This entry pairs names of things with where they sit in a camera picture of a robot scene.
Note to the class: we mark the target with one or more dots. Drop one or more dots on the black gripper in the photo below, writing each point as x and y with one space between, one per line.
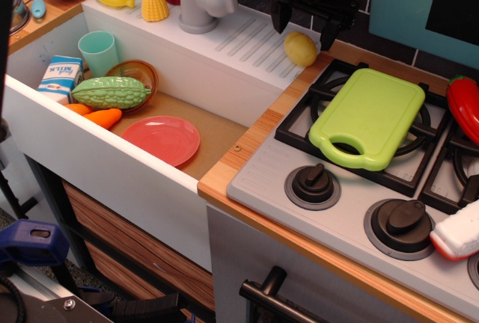
336 14

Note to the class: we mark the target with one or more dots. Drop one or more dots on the left black burner grate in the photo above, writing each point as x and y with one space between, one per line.
408 164

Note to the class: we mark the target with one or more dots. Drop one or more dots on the middle black stove knob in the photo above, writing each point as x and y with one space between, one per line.
400 229

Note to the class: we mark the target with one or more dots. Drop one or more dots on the right grey stove knob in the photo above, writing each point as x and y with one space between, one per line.
473 263

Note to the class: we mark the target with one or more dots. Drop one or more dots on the left black stove knob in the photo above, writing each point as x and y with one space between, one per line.
313 188

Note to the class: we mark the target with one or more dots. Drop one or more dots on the black oven door handle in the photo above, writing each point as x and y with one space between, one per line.
264 304

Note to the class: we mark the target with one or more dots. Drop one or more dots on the white and red bottle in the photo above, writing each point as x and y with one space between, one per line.
456 237

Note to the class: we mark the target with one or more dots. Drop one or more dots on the right black burner grate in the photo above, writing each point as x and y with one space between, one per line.
452 183

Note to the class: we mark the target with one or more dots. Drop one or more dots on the yellow toy potato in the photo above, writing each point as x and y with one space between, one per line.
300 49

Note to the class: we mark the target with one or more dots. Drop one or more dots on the mint green plastic cup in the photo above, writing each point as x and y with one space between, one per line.
99 50

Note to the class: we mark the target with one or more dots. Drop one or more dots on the green toy bitter gourd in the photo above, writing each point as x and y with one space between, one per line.
120 92

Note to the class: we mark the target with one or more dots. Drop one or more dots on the metal pot with lid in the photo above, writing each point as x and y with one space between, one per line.
20 16

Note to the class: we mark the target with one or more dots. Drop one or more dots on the white toy sink basin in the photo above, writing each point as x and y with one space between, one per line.
221 82

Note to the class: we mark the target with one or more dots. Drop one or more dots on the black burner grate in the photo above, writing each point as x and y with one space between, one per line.
452 183
408 164

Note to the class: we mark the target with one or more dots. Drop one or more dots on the blue clamp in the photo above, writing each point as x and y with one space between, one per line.
35 244

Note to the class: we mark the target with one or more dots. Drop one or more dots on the toy milk carton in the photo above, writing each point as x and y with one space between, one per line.
61 77

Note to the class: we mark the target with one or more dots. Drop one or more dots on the black stove knob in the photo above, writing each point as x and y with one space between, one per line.
313 188
400 229

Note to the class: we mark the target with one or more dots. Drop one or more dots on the amber translucent bowl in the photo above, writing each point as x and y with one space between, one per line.
141 71

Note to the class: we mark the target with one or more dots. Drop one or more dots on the pink plastic plate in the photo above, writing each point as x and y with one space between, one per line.
170 139

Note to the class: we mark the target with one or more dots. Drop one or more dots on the red toy chili pepper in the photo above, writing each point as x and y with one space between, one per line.
462 97

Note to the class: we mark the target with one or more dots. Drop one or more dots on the yellow toy corn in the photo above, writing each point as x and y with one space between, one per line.
154 10

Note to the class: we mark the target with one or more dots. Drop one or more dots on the orange toy carrot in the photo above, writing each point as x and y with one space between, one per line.
79 108
105 118

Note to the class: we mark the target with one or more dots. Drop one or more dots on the green plastic cutting board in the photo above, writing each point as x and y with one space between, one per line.
367 120

